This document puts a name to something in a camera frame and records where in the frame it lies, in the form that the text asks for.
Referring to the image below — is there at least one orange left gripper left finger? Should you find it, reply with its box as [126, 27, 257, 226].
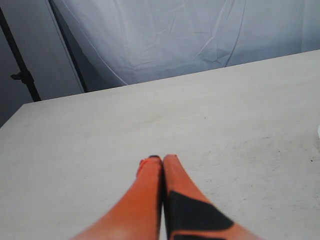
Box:
[73, 155, 162, 240]

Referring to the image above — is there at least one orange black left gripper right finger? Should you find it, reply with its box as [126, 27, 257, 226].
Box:
[163, 154, 259, 240]

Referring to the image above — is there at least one white plastic tray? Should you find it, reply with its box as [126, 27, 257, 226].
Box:
[317, 125, 320, 139]

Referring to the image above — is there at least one white backdrop cloth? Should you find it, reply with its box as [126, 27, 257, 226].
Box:
[52, 0, 320, 91]

